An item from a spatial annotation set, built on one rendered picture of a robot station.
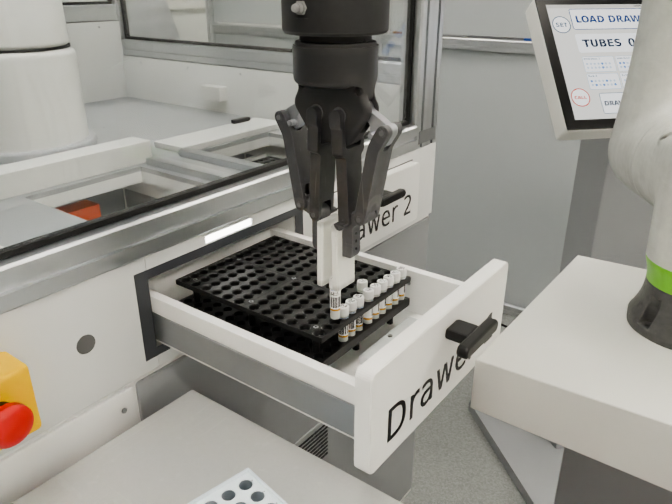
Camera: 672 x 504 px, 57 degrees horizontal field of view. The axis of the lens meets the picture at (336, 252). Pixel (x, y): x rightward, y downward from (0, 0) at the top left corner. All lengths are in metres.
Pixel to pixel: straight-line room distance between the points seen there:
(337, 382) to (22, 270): 0.31
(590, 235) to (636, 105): 0.71
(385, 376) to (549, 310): 0.37
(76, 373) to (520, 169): 1.93
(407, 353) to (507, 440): 1.34
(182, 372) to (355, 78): 0.45
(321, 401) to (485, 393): 0.23
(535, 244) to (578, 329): 1.63
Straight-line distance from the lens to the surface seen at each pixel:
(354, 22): 0.52
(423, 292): 0.78
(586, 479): 0.92
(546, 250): 2.44
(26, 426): 0.62
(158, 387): 0.80
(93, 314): 0.70
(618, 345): 0.81
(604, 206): 1.55
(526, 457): 1.85
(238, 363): 0.66
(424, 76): 1.15
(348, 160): 0.56
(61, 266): 0.67
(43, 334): 0.68
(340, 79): 0.53
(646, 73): 0.90
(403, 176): 1.09
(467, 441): 1.92
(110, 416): 0.77
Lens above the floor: 1.23
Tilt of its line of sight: 24 degrees down
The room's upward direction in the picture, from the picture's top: straight up
